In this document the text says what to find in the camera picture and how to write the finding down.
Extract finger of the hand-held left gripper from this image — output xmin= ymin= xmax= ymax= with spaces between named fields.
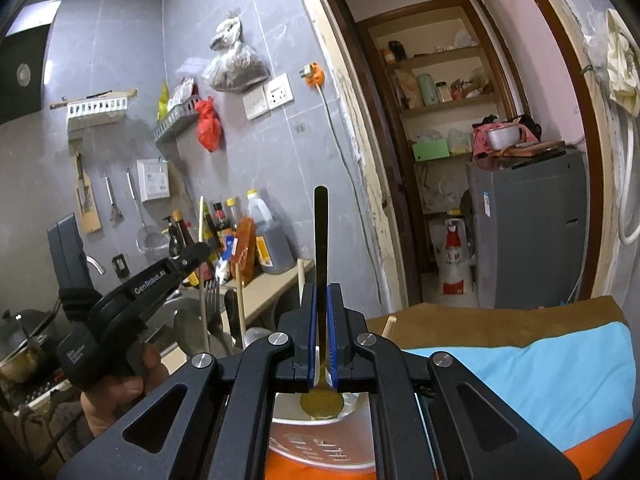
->
xmin=117 ymin=242 xmax=211 ymax=306

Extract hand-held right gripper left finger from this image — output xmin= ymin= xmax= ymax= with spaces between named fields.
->
xmin=57 ymin=282 xmax=321 ymax=480

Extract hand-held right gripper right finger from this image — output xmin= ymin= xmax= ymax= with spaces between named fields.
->
xmin=327 ymin=282 xmax=583 ymax=480

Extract steel fork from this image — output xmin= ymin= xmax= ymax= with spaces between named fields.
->
xmin=202 ymin=280 xmax=231 ymax=358

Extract steel spoon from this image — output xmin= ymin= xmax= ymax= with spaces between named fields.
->
xmin=173 ymin=306 xmax=211 ymax=357
xmin=299 ymin=186 xmax=346 ymax=420

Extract white plastic utensil holder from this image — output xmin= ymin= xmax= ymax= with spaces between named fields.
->
xmin=267 ymin=389 xmax=377 ymax=468

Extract person's left hand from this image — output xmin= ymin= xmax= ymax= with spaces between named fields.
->
xmin=82 ymin=344 xmax=170 ymax=439

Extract metal skimmer ladle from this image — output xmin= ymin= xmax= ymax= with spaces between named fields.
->
xmin=126 ymin=169 xmax=171 ymax=253

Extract metal spatula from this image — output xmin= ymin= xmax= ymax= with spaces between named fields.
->
xmin=104 ymin=172 xmax=125 ymax=226

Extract blue white packet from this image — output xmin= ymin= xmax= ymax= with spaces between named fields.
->
xmin=217 ymin=236 xmax=238 ymax=281

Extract hanging wooden board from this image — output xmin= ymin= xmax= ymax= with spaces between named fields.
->
xmin=70 ymin=137 xmax=103 ymax=235

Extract dark cooking pot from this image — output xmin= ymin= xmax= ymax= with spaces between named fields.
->
xmin=0 ymin=309 xmax=58 ymax=383

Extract brown orange packet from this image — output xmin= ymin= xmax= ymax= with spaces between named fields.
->
xmin=234 ymin=217 xmax=257 ymax=271

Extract plastic jug with yellow cap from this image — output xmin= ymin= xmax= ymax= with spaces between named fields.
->
xmin=246 ymin=189 xmax=296 ymax=275

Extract white sack with red print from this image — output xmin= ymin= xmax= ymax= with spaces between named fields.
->
xmin=432 ymin=217 xmax=476 ymax=297

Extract red plastic bag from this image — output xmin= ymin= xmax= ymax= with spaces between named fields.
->
xmin=195 ymin=97 xmax=223 ymax=153

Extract translucent plastic bag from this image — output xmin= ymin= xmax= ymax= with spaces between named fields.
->
xmin=422 ymin=175 xmax=468 ymax=211

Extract wooden stick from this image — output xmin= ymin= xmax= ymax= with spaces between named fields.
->
xmin=50 ymin=89 xmax=137 ymax=110

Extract blue orange brown tablecloth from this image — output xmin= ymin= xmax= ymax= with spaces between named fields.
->
xmin=265 ymin=296 xmax=638 ymax=480

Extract green box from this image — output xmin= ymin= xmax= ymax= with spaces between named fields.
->
xmin=411 ymin=139 xmax=450 ymax=162

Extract grey washing machine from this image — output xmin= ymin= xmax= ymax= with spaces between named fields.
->
xmin=466 ymin=149 xmax=588 ymax=311

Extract plastic bag of dried goods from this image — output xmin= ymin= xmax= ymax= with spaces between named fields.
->
xmin=202 ymin=16 xmax=270 ymax=93

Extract white plastic bag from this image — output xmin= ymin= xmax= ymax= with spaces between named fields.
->
xmin=447 ymin=127 xmax=475 ymax=155

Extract pink cloth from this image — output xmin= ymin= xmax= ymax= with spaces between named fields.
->
xmin=472 ymin=122 xmax=501 ymax=161

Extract wooden shelf unit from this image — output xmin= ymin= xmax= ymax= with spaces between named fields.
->
xmin=357 ymin=0 xmax=518 ymax=306

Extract orange plug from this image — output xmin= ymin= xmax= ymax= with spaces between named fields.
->
xmin=300 ymin=62 xmax=326 ymax=87

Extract brown paper bag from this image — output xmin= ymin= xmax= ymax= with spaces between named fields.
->
xmin=394 ymin=69 xmax=418 ymax=110

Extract pale metal pot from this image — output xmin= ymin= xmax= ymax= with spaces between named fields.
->
xmin=486 ymin=126 xmax=522 ymax=151

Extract wooden cutting board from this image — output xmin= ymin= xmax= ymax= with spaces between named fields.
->
xmin=500 ymin=141 xmax=568 ymax=158

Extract red snack packets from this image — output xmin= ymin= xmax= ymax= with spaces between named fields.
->
xmin=450 ymin=79 xmax=481 ymax=101

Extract crumpled white bag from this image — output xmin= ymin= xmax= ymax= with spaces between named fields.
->
xmin=435 ymin=30 xmax=478 ymax=53

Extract cream rubber gloves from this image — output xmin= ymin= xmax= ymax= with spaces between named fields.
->
xmin=606 ymin=9 xmax=640 ymax=116

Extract white wall holder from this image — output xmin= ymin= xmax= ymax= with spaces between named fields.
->
xmin=136 ymin=158 xmax=170 ymax=203

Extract grey wire basket shelf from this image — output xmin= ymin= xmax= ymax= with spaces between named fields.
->
xmin=152 ymin=97 xmax=203 ymax=143

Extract white wall rack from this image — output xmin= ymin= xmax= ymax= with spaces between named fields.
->
xmin=66 ymin=97 xmax=126 ymax=121

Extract packets in wire basket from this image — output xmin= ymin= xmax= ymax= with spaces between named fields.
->
xmin=172 ymin=77 xmax=200 ymax=111

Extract white wall switch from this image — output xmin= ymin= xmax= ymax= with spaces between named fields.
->
xmin=244 ymin=87 xmax=269 ymax=121

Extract white wall socket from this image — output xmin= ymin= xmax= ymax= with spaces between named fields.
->
xmin=265 ymin=74 xmax=294 ymax=110

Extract brown wooden door frame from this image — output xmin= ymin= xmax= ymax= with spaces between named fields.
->
xmin=300 ymin=0 xmax=616 ymax=311

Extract white hose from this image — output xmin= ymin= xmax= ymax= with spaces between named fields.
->
xmin=617 ymin=115 xmax=640 ymax=246

